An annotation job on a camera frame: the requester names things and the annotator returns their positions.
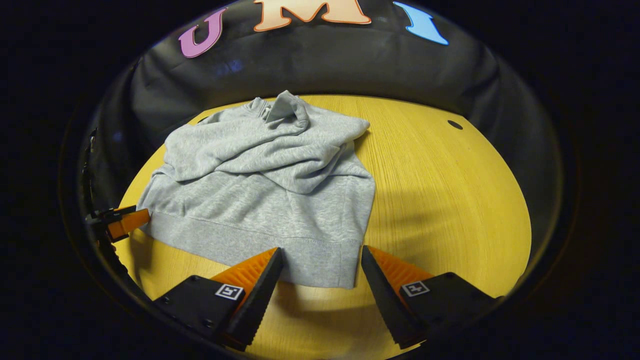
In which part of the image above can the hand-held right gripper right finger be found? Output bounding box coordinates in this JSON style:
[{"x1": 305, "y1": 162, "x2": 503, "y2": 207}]
[{"x1": 361, "y1": 245, "x2": 505, "y2": 350}]

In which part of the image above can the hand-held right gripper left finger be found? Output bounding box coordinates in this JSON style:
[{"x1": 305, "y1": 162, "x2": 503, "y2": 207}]
[{"x1": 152, "y1": 246, "x2": 286, "y2": 352}]

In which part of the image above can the black backdrop cloth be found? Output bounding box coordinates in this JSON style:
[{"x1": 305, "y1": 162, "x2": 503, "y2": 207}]
[{"x1": 75, "y1": 0, "x2": 566, "y2": 241}]

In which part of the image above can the grey zip-neck sweatshirt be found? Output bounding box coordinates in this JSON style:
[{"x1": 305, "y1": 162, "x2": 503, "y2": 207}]
[{"x1": 136, "y1": 90, "x2": 377, "y2": 290}]

